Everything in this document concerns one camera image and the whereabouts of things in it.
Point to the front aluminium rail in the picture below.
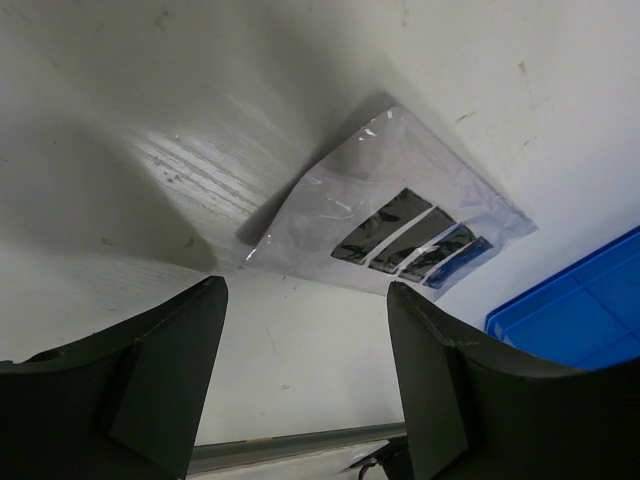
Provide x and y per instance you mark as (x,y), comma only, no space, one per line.
(298,443)

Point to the hair pin card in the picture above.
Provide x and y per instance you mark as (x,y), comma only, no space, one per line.
(392,203)

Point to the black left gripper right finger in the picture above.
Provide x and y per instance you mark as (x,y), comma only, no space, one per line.
(477,408)

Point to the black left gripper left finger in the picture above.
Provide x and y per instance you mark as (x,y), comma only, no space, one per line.
(123,403)

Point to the blue divided plastic bin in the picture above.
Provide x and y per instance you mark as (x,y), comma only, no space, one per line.
(585,316)

